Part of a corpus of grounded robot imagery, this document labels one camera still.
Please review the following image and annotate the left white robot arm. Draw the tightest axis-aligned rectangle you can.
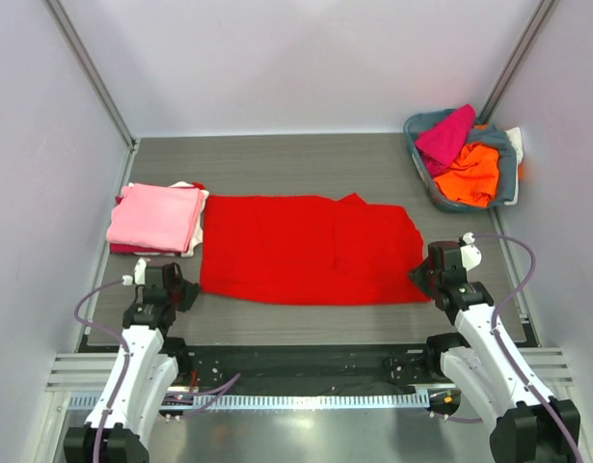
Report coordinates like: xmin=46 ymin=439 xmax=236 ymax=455
xmin=63 ymin=258 xmax=201 ymax=463

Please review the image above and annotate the orange t shirt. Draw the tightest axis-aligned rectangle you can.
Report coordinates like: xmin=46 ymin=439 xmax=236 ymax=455
xmin=434 ymin=142 xmax=499 ymax=208

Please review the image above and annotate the magenta t shirt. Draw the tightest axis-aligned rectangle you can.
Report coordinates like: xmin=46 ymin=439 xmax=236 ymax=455
xmin=415 ymin=104 xmax=475 ymax=177

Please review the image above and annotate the aluminium frame post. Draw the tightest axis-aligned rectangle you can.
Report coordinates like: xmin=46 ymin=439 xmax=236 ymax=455
xmin=42 ymin=0 xmax=136 ymax=150
xmin=479 ymin=0 xmax=559 ymax=122

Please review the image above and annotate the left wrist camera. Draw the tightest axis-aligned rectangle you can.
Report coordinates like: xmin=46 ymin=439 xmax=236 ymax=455
xmin=121 ymin=258 xmax=148 ymax=286

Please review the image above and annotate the right aluminium frame post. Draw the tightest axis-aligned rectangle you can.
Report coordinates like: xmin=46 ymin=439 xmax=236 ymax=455
xmin=479 ymin=0 xmax=559 ymax=122

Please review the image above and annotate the blue laundry basket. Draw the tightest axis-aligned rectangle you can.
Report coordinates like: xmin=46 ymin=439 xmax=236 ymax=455
xmin=403 ymin=108 xmax=500 ymax=213

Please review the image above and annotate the folded crimson t shirt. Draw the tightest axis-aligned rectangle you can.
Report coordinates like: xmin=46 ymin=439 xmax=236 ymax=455
xmin=109 ymin=181 xmax=205 ymax=257

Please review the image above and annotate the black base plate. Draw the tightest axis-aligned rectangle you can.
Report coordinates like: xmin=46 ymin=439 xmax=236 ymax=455
xmin=175 ymin=343 xmax=450 ymax=395

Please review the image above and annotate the folded pink t shirt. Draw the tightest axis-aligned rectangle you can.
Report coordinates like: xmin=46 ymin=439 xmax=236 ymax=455
xmin=106 ymin=182 xmax=203 ymax=251

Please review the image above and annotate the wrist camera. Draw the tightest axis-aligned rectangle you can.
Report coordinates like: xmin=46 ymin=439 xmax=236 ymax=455
xmin=459 ymin=232 xmax=482 ymax=271
xmin=121 ymin=258 xmax=148 ymax=286

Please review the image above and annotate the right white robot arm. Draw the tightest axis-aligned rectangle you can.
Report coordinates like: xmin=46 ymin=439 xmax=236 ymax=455
xmin=410 ymin=232 xmax=583 ymax=462

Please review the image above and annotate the white slotted cable duct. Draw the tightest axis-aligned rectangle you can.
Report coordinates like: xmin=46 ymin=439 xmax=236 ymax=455
xmin=67 ymin=390 xmax=430 ymax=412

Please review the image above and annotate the red t shirt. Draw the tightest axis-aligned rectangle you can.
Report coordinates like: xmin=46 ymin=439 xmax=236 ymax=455
xmin=200 ymin=194 xmax=428 ymax=306

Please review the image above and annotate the aluminium front rail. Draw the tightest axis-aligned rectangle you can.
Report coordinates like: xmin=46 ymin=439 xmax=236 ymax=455
xmin=48 ymin=347 xmax=574 ymax=391

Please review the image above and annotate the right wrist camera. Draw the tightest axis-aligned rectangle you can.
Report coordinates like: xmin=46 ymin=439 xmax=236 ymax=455
xmin=459 ymin=232 xmax=482 ymax=271

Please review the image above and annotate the white t shirt in basket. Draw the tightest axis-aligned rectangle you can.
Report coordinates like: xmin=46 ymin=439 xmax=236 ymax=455
xmin=505 ymin=127 xmax=524 ymax=165

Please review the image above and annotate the left aluminium frame post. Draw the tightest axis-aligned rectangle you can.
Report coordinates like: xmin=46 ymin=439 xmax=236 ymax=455
xmin=42 ymin=0 xmax=136 ymax=150

